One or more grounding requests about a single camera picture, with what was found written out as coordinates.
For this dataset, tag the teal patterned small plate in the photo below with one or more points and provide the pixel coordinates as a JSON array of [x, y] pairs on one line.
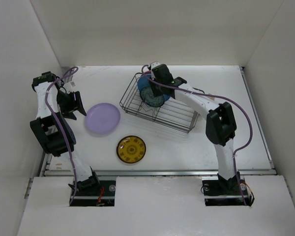
[[147, 96]]

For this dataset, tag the yellow patterned small plate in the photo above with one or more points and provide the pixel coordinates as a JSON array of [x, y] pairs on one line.
[[131, 149]]

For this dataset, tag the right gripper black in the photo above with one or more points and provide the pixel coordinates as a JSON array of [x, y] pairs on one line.
[[153, 86]]

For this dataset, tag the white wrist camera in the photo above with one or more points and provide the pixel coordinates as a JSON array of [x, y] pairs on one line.
[[153, 65], [69, 87]]

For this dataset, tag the blue plastic plate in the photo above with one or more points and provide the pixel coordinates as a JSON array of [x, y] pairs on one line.
[[144, 82]]

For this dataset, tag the lilac plastic plate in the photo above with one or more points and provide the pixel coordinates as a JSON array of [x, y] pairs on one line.
[[102, 119]]

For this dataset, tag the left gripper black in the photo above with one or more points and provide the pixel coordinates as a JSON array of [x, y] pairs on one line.
[[68, 111]]

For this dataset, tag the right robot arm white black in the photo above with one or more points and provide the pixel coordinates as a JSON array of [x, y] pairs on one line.
[[219, 117]]

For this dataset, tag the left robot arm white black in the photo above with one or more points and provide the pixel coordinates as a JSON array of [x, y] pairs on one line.
[[56, 136]]

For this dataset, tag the dark wire dish rack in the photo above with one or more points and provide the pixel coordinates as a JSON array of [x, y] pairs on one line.
[[172, 114]]

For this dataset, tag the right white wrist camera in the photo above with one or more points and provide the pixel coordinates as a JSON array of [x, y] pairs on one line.
[[153, 65]]

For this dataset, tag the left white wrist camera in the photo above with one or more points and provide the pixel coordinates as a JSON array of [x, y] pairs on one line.
[[69, 87]]

